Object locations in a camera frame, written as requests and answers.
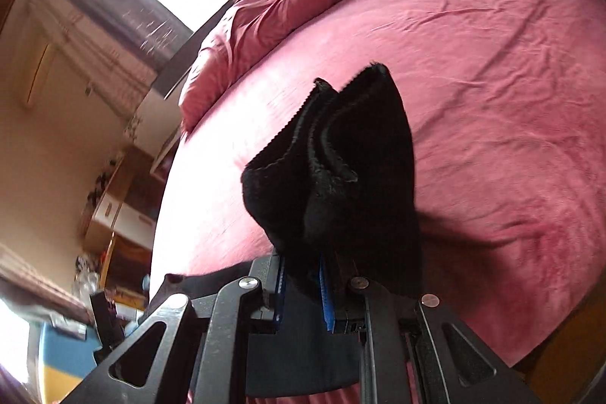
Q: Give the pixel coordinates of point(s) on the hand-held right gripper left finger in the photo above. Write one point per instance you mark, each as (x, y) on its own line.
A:
(280, 295)

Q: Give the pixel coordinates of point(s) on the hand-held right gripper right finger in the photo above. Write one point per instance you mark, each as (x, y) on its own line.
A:
(326, 304)

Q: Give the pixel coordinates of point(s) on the black embroidered pants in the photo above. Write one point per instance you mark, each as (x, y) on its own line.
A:
(360, 158)

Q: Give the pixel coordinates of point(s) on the clear plastic bag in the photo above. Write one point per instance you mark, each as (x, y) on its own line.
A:
(87, 276)

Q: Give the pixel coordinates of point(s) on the wooden desk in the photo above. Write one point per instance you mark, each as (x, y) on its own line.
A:
(128, 266)

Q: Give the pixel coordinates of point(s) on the side window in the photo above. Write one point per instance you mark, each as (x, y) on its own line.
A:
(14, 337)

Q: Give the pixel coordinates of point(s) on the white cabinet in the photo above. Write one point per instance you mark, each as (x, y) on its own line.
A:
(118, 214)

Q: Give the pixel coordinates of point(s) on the bed with pink sheet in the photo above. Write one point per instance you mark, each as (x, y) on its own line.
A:
(497, 101)

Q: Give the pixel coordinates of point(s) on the pink pillow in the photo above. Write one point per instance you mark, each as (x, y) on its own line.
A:
(284, 6)

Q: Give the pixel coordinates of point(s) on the cream wall fixture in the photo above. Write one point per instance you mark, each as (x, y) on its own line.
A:
(39, 72)

